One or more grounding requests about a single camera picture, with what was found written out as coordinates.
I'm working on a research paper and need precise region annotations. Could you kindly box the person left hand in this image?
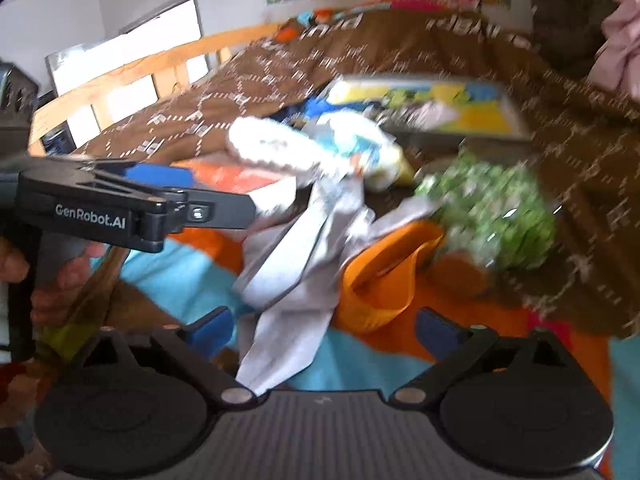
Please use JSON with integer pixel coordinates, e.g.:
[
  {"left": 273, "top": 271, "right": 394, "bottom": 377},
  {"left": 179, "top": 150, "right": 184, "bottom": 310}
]
[{"left": 1, "top": 237, "right": 106, "bottom": 326}]

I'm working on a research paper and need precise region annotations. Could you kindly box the grey white cloth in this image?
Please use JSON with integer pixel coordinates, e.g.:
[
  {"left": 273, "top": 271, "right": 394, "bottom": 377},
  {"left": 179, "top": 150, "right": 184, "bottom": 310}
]
[{"left": 230, "top": 173, "right": 381, "bottom": 397}]

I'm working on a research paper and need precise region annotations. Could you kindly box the orange and white box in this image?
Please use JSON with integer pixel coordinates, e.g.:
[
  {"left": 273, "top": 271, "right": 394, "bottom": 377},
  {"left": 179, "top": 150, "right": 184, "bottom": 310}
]
[{"left": 172, "top": 159, "right": 297, "bottom": 218}]

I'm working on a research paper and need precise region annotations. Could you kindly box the white fluffy cloth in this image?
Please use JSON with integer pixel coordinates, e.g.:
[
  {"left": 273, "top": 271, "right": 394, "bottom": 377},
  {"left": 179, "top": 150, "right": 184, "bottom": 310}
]
[{"left": 226, "top": 116, "right": 352, "bottom": 186}]

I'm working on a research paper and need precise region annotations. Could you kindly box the grey tray with drawing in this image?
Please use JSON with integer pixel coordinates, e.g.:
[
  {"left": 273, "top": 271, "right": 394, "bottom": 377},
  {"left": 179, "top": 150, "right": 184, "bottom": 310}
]
[{"left": 318, "top": 74, "right": 530, "bottom": 142}]

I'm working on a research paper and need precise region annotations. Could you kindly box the brown PF patterned blanket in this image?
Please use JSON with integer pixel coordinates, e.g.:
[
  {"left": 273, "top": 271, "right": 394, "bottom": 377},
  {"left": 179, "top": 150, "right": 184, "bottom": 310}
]
[{"left": 82, "top": 9, "right": 639, "bottom": 336}]

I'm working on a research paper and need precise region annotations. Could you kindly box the wooden bed rail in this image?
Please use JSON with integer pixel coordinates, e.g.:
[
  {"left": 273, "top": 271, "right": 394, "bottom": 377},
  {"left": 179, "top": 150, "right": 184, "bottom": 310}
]
[{"left": 28, "top": 23, "right": 282, "bottom": 156}]

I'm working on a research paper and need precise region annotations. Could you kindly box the colourful striped bedsheet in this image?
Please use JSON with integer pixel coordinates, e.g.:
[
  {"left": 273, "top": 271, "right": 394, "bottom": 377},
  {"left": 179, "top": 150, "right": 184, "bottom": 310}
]
[{"left": 29, "top": 159, "right": 640, "bottom": 480}]

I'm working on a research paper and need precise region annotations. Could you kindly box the orange silicone cup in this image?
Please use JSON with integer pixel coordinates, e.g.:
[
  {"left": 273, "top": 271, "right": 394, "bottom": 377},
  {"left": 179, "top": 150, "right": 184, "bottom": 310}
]
[{"left": 333, "top": 220, "right": 444, "bottom": 335}]

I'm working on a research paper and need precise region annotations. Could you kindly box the colourful patterned towel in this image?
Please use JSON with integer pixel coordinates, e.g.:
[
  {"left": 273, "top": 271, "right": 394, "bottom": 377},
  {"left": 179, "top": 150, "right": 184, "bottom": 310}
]
[{"left": 303, "top": 108, "right": 414, "bottom": 192}]

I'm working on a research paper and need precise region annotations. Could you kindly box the brown quilted jacket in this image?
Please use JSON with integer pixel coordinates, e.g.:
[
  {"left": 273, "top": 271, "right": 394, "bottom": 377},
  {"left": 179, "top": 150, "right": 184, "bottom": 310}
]
[{"left": 532, "top": 0, "right": 617, "bottom": 78}]

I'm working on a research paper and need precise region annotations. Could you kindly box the pink shirt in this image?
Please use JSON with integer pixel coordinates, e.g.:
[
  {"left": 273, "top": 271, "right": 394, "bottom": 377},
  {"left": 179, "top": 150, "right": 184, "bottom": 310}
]
[{"left": 588, "top": 0, "right": 640, "bottom": 101}]

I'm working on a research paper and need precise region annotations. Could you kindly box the jar of green stars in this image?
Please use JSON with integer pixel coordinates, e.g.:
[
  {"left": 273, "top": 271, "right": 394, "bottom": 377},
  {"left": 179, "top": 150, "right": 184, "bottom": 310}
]
[{"left": 414, "top": 150, "right": 555, "bottom": 270}]

